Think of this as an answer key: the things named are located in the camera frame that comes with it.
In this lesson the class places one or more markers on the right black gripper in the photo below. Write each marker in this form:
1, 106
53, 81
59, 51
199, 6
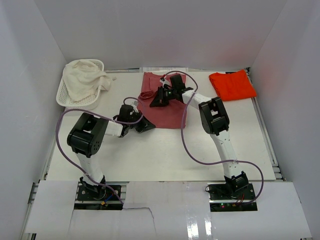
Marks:
159, 100

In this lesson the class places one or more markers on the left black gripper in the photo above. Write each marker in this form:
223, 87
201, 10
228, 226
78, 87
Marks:
145, 125

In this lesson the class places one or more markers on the pink t shirt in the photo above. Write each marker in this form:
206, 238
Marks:
168, 117

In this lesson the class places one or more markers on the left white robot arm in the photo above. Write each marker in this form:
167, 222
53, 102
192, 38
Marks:
86, 137

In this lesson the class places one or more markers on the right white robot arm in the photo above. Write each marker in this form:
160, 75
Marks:
215, 122

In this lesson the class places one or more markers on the paper sheet at back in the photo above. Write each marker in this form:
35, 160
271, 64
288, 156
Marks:
162, 69

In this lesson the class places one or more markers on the cream white t shirt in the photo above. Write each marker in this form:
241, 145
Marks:
82, 78

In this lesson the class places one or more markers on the folded orange t shirt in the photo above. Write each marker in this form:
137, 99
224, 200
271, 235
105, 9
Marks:
232, 86

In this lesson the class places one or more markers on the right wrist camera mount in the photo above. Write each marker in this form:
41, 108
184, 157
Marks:
164, 82

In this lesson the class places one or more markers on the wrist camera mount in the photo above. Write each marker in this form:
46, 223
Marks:
164, 82
135, 103

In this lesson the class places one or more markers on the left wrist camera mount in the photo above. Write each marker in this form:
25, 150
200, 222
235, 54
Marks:
135, 103

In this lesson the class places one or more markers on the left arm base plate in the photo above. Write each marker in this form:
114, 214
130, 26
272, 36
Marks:
100, 195

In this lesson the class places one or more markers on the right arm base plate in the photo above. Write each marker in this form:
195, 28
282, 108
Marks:
222, 199

